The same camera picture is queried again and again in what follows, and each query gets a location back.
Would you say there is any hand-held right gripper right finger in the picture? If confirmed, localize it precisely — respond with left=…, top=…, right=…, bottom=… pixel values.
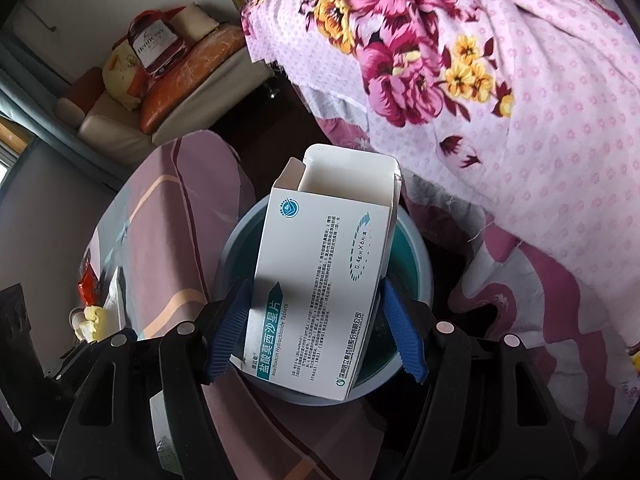
left=381, top=277, right=596, bottom=480

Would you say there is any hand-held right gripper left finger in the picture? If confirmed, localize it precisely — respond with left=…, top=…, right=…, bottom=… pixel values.
left=50, top=277, right=256, bottom=480

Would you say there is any blue-grey round bin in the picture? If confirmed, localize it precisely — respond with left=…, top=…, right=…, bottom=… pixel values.
left=216, top=195, right=435, bottom=407

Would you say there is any white yellow printed napkin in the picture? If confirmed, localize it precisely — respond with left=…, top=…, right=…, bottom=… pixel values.
left=72, top=305, right=108, bottom=343

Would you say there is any red snack wrapper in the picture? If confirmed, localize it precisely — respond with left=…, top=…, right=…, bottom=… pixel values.
left=76, top=247, right=103, bottom=308

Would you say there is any white medicine box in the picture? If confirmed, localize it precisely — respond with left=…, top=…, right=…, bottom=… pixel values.
left=239, top=143, right=403, bottom=392

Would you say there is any plaid pink grey tablecloth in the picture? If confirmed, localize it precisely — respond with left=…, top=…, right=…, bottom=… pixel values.
left=30, top=129, right=386, bottom=480

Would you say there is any pink white patterned bedsheet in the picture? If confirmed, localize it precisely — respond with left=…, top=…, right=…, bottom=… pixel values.
left=317, top=112, right=640, bottom=436

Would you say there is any grey-green curtain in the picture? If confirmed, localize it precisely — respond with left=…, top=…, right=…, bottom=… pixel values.
left=0, top=25, right=146, bottom=186

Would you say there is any beige and orange leather sofa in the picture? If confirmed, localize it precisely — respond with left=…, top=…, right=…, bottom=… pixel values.
left=55, top=2, right=276, bottom=148

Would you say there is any pink floral blanket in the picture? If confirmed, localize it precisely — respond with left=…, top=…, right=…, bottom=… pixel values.
left=241, top=0, right=640, bottom=281

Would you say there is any red gift bag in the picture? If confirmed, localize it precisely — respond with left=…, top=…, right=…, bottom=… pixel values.
left=127, top=10, right=188, bottom=78

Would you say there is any beige cushion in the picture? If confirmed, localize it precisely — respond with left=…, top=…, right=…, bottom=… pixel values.
left=172, top=4, right=219, bottom=46

